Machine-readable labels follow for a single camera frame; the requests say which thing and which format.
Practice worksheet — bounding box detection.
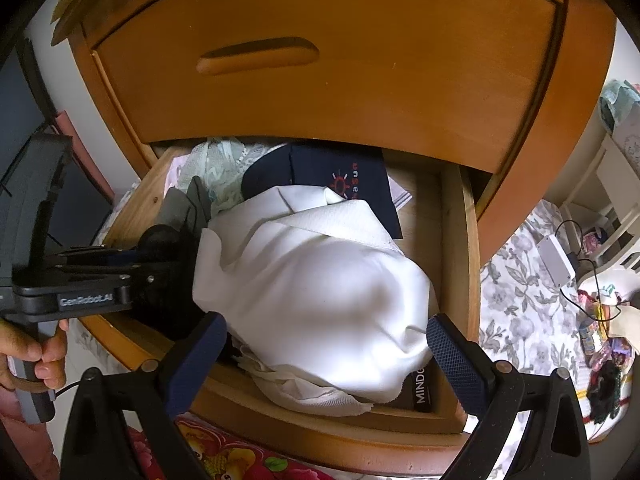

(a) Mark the black sock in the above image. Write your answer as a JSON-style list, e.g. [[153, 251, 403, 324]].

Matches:
[[136, 224, 202, 324]]

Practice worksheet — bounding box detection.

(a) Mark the white cloth garment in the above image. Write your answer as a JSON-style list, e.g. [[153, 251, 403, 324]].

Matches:
[[193, 185, 437, 405]]

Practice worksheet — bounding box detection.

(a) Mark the wooden drawer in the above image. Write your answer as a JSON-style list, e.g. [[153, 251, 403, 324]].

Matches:
[[79, 138, 484, 476], [82, 0, 559, 172]]

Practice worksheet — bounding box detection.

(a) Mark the grey sock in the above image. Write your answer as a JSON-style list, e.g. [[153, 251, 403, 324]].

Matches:
[[155, 176, 212, 236]]

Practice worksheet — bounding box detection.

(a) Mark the cream mesh cloth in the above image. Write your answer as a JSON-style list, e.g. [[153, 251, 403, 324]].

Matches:
[[235, 346, 373, 417]]

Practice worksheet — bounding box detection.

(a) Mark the left hand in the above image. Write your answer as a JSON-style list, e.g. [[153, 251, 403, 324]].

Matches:
[[0, 320, 70, 391]]

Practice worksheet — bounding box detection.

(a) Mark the grey floral bedding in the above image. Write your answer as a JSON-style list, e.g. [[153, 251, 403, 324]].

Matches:
[[470, 198, 601, 480]]

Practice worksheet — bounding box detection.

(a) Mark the dark blue cabinet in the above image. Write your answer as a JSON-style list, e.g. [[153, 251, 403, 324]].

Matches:
[[0, 44, 114, 281]]

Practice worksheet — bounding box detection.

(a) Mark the red floral blanket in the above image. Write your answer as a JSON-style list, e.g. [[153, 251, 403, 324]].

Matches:
[[127, 410, 331, 480]]

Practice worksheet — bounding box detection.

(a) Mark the pile of small trinkets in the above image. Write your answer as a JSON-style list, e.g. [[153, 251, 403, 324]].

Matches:
[[578, 284, 636, 376]]

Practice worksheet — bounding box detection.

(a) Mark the black remote and pouch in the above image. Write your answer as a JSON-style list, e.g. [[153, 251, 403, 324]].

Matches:
[[586, 360, 622, 424]]

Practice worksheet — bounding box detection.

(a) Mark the white power adapter box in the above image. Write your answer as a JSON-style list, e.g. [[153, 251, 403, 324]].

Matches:
[[537, 234, 575, 288]]

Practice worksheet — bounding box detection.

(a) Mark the pale green lace garment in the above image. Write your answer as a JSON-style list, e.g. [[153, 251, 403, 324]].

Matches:
[[177, 138, 283, 216]]

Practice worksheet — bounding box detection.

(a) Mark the white cutout storage rack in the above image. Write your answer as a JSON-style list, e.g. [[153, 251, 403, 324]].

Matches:
[[556, 79, 640, 271]]

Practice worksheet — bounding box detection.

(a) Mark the wooden nightstand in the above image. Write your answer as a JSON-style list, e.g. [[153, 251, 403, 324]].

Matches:
[[49, 0, 618, 476]]

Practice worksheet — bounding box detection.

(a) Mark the black cable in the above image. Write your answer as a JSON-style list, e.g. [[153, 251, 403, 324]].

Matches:
[[553, 219, 626, 323]]

